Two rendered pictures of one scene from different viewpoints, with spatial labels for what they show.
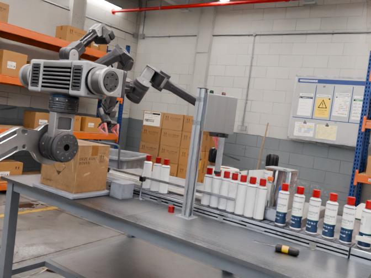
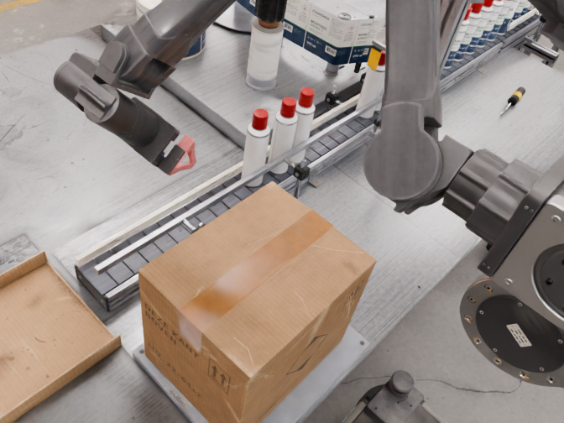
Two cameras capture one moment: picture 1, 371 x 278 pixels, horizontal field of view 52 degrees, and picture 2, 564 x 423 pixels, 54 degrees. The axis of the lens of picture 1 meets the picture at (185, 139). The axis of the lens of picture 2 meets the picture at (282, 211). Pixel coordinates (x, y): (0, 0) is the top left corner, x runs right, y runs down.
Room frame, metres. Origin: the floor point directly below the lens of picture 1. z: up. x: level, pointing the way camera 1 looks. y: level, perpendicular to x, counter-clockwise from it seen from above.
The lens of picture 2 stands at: (2.21, 1.16, 1.82)
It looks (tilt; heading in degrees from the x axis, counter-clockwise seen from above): 47 degrees down; 271
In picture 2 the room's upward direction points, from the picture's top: 12 degrees clockwise
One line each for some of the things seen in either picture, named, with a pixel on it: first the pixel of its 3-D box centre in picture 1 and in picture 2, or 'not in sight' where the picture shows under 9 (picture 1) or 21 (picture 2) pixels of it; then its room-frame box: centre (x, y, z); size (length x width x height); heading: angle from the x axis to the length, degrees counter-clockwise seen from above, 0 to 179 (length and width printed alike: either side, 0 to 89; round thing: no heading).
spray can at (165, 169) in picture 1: (164, 176); (300, 126); (2.22, 0.09, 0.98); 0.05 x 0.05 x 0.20
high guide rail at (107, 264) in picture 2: (153, 179); (294, 151); (2.22, 0.16, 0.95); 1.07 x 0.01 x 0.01; 56
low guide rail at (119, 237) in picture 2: (160, 186); (269, 150); (2.28, 0.11, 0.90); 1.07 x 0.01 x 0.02; 56
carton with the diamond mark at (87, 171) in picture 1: (75, 164); (253, 310); (2.23, 0.63, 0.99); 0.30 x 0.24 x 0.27; 57
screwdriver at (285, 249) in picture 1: (274, 246); (511, 102); (1.58, -0.43, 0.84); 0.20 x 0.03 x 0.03; 63
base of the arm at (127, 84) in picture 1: (122, 85); not in sight; (1.73, 0.32, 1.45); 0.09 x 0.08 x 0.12; 57
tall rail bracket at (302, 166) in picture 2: (143, 185); (291, 180); (2.21, 0.21, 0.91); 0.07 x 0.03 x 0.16; 146
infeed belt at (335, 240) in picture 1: (195, 205); (348, 127); (2.09, -0.10, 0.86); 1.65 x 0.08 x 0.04; 56
